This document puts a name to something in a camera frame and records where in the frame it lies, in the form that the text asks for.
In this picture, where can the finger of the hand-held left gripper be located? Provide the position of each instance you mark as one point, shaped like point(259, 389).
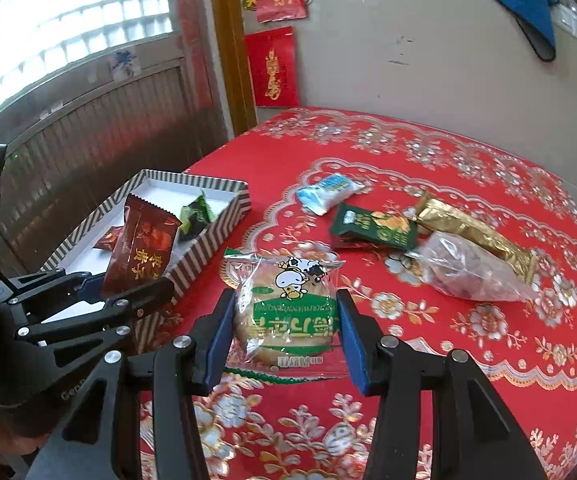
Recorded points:
point(148, 295)
point(91, 285)

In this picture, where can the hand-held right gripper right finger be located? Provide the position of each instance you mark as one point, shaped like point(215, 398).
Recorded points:
point(351, 340)

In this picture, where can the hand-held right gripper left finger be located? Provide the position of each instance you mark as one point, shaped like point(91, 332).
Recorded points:
point(221, 340)

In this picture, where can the small dark red snack packet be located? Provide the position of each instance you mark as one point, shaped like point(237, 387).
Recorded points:
point(108, 239)

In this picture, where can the red flower-print snack packet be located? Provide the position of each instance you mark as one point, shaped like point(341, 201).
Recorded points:
point(143, 245)

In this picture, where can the clear cow-print pastry packet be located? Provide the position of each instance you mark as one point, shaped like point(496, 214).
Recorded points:
point(283, 320)

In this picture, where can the green and black snack packet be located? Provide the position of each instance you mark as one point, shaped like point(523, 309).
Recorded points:
point(196, 217)

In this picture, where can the brown striped cardboard box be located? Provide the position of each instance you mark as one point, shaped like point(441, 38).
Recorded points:
point(163, 197)

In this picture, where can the dark green snack packet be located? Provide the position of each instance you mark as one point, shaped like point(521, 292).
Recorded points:
point(368, 227)

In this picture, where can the blue and white snack packet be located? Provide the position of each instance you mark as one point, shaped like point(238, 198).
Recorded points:
point(328, 192)

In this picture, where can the gold foil snack packet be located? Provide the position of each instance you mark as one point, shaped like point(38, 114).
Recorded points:
point(468, 232)

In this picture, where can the person's left hand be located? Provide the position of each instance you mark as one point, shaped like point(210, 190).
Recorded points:
point(3, 447)

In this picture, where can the red floral tablecloth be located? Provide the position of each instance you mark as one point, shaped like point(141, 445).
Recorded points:
point(468, 360)

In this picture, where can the clear bag of nuts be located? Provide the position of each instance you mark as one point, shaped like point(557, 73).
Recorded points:
point(468, 272)

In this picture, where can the blue flower sticker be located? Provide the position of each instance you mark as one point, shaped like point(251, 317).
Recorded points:
point(122, 62)

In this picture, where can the red paper strip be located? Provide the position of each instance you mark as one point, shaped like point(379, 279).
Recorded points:
point(193, 45)

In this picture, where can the glass block window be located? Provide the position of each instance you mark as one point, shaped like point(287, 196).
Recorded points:
point(68, 20)

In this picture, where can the wooden door frame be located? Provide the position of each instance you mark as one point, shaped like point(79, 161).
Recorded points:
point(233, 60)

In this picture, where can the red wall poster gold print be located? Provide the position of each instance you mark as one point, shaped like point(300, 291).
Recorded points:
point(271, 67)

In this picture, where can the white wall switch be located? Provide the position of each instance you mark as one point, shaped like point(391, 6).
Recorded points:
point(575, 27)

